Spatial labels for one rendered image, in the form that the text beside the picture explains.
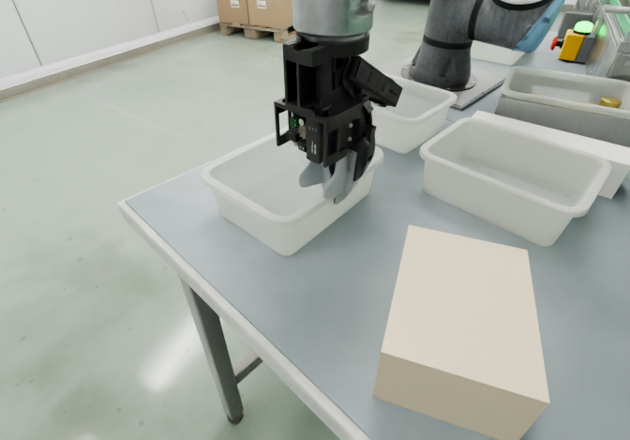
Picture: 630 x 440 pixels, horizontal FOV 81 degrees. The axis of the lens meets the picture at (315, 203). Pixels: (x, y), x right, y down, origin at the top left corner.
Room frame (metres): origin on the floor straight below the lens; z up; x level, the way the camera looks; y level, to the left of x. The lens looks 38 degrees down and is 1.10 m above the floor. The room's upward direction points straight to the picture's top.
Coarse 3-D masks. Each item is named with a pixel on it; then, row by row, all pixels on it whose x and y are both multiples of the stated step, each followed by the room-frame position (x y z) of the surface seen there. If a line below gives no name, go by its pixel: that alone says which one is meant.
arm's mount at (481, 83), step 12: (408, 60) 1.06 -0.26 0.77; (384, 72) 0.96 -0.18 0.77; (396, 72) 0.97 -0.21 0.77; (408, 72) 0.96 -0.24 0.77; (480, 72) 0.99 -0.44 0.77; (468, 84) 0.89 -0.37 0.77; (480, 84) 0.91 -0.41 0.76; (492, 84) 0.91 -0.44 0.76; (468, 96) 0.84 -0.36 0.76; (480, 96) 0.85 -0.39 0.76; (456, 108) 0.79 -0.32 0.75
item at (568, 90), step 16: (512, 80) 0.76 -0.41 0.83; (528, 80) 0.78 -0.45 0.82; (544, 80) 0.77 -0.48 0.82; (560, 80) 0.76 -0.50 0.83; (576, 80) 0.75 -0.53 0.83; (592, 80) 0.73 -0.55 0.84; (608, 80) 0.72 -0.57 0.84; (512, 96) 0.65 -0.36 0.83; (528, 96) 0.64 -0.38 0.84; (560, 96) 0.75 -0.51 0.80; (576, 96) 0.74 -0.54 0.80; (592, 96) 0.72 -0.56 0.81; (608, 96) 0.71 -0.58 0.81; (624, 96) 0.68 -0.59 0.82; (592, 112) 0.60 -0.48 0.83; (608, 112) 0.58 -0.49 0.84; (624, 112) 0.57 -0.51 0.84
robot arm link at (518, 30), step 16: (496, 0) 0.82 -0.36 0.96; (512, 0) 0.79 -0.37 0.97; (528, 0) 0.78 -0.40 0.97; (544, 0) 0.78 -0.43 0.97; (560, 0) 0.79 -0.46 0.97; (480, 16) 0.85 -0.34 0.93; (496, 16) 0.82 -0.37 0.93; (512, 16) 0.79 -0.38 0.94; (528, 16) 0.79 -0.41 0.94; (544, 16) 0.78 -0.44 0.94; (480, 32) 0.85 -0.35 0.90; (496, 32) 0.83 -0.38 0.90; (512, 32) 0.80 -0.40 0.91; (528, 32) 0.78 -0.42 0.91; (544, 32) 0.79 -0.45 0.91; (512, 48) 0.82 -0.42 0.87; (528, 48) 0.79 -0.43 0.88
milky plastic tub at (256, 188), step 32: (288, 128) 0.55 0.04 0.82; (224, 160) 0.45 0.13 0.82; (256, 160) 0.49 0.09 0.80; (288, 160) 0.53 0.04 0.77; (224, 192) 0.37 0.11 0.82; (256, 192) 0.47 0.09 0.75; (288, 192) 0.47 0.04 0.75; (320, 192) 0.47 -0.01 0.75; (352, 192) 0.43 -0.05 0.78; (256, 224) 0.36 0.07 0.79; (288, 224) 0.32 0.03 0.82; (320, 224) 0.37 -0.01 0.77
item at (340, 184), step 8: (352, 152) 0.37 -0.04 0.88; (344, 160) 0.37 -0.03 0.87; (352, 160) 0.37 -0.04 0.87; (336, 168) 0.36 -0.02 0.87; (344, 168) 0.37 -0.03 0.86; (352, 168) 0.37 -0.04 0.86; (336, 176) 0.36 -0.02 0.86; (344, 176) 0.37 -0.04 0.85; (352, 176) 0.37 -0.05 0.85; (328, 184) 0.35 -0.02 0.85; (336, 184) 0.36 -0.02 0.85; (344, 184) 0.37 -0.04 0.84; (352, 184) 0.37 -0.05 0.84; (328, 192) 0.35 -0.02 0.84; (336, 192) 0.36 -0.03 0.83; (344, 192) 0.37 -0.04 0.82; (336, 200) 0.39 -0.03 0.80
